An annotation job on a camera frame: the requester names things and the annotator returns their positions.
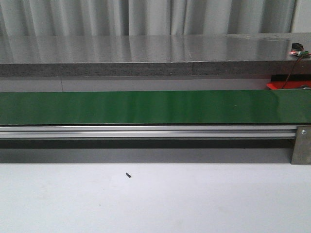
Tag green conveyor belt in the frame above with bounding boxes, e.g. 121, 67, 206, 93
0, 89, 311, 125

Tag grey granite counter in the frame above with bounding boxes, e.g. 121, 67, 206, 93
0, 33, 311, 77

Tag red plastic tray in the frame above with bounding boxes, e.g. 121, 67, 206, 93
266, 81, 311, 90

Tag small green circuit board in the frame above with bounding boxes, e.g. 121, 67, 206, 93
290, 43, 311, 57

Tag white pleated curtain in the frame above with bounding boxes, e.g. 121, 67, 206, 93
0, 0, 311, 36

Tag aluminium conveyor frame rail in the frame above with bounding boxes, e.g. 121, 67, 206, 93
0, 125, 298, 139

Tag steel conveyor bracket right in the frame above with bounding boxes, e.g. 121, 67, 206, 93
291, 125, 311, 165

